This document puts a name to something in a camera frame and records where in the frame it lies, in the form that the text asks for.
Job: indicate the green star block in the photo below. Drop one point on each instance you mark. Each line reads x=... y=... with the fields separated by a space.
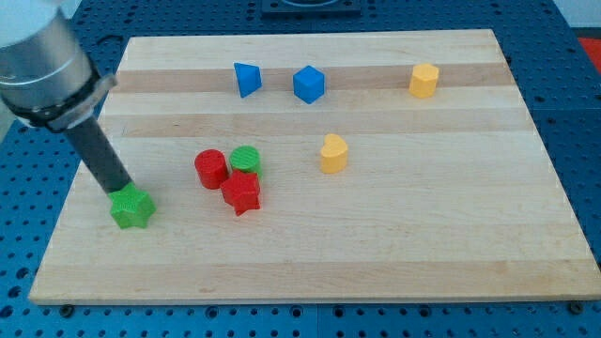
x=131 y=207

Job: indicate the blue triangular prism block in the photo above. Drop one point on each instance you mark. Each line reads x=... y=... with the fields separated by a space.
x=248 y=78

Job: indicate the yellow hexagon block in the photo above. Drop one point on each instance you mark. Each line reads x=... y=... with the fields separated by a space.
x=423 y=81

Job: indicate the red object at edge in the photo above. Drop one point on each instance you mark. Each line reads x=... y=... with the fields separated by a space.
x=592 y=47

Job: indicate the yellow heart block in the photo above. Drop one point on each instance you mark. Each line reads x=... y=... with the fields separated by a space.
x=334 y=154

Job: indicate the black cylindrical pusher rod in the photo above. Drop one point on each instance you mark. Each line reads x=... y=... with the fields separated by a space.
x=98 y=155

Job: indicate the blue cube block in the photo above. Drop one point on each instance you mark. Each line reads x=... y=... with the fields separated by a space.
x=309 y=84

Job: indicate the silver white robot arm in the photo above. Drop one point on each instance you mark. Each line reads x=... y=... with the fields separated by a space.
x=47 y=79

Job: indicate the red star block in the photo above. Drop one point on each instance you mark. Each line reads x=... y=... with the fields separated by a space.
x=241 y=191

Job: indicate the wooden board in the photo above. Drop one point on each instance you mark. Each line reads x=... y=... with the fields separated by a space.
x=451 y=198

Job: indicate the red cylinder block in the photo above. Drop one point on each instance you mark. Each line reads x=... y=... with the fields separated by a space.
x=211 y=168

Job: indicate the green cylinder block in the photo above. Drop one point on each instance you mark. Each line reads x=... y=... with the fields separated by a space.
x=246 y=159

